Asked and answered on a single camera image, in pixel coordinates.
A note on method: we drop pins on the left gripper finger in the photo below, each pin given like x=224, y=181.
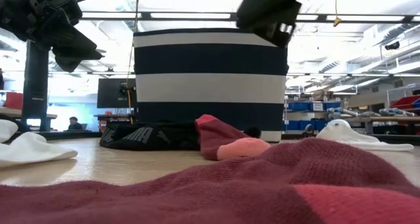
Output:
x=75, y=46
x=69, y=63

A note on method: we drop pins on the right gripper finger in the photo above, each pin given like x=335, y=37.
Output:
x=282, y=35

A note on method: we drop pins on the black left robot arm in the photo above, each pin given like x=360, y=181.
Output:
x=34, y=86

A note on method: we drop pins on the black monitor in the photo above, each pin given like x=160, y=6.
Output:
x=111, y=92

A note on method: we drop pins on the person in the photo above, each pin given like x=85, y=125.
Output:
x=75, y=123

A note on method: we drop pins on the red box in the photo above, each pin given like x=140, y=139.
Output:
x=13, y=100

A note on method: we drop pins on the blue storage bins shelf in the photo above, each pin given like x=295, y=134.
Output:
x=302, y=106

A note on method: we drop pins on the wooden background table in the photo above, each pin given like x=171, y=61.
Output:
x=13, y=112

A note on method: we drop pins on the black overhead bar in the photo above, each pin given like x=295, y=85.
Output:
x=361, y=17

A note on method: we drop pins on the navy white striped fabric basket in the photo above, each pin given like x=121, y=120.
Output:
x=210, y=86

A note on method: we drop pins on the white sock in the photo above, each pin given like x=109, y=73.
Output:
x=29, y=150
x=348, y=135
x=6, y=130

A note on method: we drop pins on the black Puma sock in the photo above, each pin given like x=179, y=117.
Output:
x=147, y=137

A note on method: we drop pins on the maroon sock with pink toe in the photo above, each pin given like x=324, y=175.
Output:
x=216, y=135
x=229, y=184

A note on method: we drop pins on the long background workbench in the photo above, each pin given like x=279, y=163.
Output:
x=387, y=119

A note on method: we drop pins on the red and blue bin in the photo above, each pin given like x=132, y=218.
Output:
x=407, y=103

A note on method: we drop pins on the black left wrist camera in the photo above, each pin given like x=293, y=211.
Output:
x=67, y=5

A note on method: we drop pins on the black aluminium table frame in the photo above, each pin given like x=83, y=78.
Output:
x=65, y=135

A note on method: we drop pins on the black ceiling camera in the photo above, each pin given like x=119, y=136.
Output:
x=392, y=45

